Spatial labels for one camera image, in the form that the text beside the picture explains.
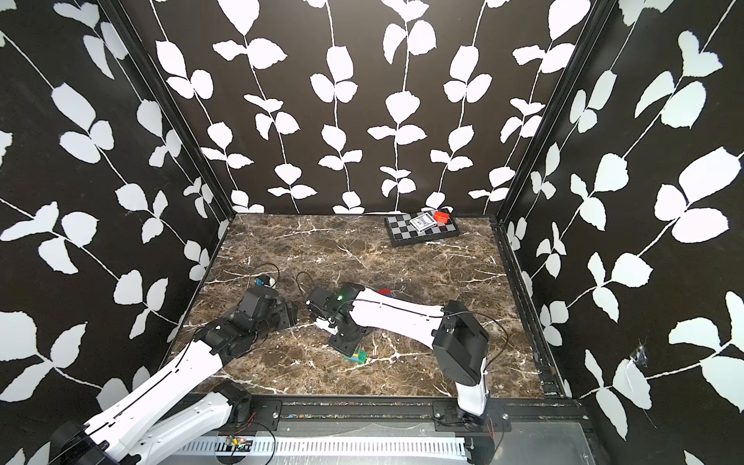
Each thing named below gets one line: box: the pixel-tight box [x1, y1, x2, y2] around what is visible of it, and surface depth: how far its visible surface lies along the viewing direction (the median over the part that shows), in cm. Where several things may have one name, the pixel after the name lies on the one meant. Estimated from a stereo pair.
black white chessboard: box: [384, 213, 461, 248], surface depth 116 cm
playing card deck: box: [409, 212, 437, 233], surface depth 117 cm
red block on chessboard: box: [434, 210, 451, 224], surface depth 118 cm
